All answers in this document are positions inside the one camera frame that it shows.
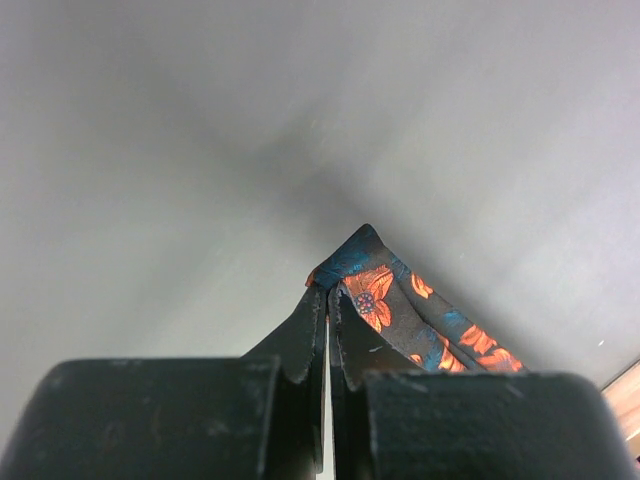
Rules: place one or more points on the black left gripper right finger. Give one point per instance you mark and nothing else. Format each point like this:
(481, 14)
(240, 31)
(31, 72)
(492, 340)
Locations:
(354, 350)

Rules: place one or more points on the dark orange floral tie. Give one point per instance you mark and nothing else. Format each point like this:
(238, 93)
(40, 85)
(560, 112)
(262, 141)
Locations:
(406, 312)

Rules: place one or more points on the wooden compartment tray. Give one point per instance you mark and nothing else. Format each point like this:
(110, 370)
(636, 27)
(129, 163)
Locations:
(622, 394)

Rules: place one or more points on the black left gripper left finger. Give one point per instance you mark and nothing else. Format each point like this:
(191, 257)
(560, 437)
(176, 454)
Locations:
(295, 443)

